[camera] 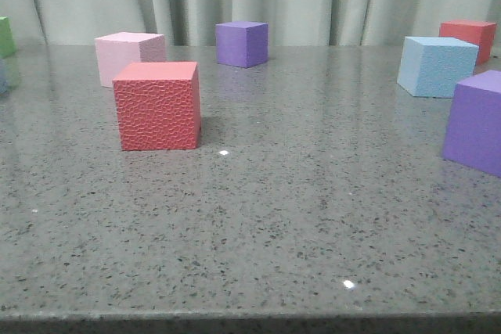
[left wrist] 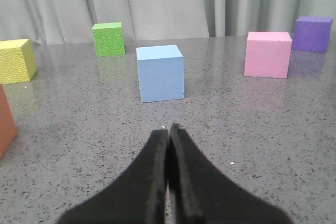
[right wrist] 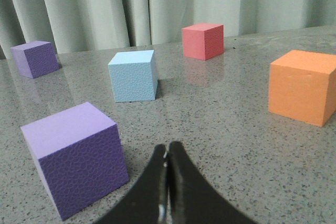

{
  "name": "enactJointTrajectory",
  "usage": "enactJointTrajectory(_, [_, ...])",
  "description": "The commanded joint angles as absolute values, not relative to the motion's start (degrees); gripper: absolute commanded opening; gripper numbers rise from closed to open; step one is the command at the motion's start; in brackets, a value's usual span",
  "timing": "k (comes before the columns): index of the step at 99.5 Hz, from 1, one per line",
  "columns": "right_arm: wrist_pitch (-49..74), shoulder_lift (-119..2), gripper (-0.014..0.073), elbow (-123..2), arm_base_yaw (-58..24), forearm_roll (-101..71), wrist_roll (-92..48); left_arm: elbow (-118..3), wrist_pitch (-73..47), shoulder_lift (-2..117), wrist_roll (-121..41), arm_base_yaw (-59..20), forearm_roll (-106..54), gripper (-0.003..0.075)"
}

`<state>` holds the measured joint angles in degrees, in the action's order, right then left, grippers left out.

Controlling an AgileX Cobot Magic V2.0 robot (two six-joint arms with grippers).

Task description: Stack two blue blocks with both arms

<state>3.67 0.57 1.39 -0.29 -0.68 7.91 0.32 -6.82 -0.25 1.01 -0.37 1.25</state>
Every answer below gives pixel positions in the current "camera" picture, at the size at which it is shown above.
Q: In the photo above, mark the light blue foam cube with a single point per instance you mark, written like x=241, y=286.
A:
x=431, y=66

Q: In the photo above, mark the red foam cube front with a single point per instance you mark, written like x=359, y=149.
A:
x=158, y=106

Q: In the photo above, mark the red foam cube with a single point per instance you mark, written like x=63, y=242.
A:
x=158, y=106
x=480, y=33

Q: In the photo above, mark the purple foam cube back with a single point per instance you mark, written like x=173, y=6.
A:
x=242, y=43

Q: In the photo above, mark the purple foam cube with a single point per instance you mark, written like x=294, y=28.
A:
x=472, y=135
x=242, y=43

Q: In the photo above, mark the pink foam cube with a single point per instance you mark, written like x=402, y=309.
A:
x=115, y=51

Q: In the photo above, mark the purple foam cube front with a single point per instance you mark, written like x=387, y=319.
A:
x=472, y=135

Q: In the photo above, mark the red foam cube back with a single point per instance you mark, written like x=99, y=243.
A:
x=480, y=33

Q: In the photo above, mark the green foam cube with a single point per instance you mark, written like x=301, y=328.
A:
x=7, y=44

